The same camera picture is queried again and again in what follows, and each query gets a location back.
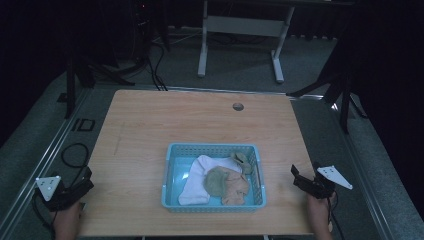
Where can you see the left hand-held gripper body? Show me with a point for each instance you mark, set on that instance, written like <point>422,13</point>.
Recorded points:
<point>53,195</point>

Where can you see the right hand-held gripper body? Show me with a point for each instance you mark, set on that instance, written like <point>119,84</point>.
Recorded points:
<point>328,178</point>

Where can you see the small olive sock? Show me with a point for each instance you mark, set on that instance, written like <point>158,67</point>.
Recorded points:
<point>242,160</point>

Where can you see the peach sock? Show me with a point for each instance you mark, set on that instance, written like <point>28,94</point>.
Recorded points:
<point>238,190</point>

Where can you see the green sock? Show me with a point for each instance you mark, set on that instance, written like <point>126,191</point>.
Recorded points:
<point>216,181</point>

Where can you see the light blue plastic basket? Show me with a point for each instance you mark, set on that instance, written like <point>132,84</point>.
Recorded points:
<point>173,176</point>

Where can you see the white sock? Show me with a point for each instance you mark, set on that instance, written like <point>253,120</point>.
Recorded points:
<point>196,181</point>

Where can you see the person's left hand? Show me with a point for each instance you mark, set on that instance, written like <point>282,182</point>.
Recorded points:
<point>68,220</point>

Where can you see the person's right hand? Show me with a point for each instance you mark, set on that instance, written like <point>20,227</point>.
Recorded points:
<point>319,216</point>

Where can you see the black metal stand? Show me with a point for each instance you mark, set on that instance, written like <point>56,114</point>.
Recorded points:
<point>70,90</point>
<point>345,100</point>

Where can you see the grey table grommet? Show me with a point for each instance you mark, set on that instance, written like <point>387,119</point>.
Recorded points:
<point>238,107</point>

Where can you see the black floor bracket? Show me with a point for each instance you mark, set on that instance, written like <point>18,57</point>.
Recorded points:
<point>83,125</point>

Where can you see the white desk frame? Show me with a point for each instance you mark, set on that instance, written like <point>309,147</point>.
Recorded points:
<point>246,26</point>

